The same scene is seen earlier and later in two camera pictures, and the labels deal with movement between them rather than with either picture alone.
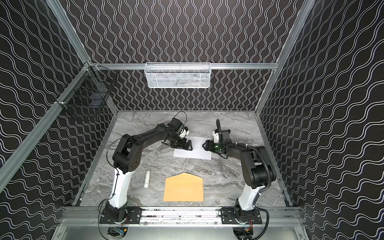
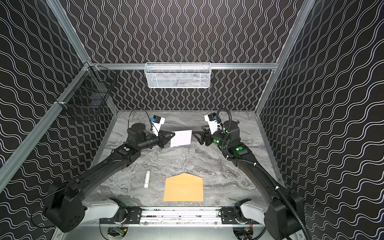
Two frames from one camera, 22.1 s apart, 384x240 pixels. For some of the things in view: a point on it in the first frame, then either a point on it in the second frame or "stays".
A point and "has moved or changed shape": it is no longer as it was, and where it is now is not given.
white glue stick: [147, 179] stays
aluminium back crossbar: [196, 66] stays
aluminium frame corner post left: [63, 20] stays
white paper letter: [198, 152] has moved or changed shape
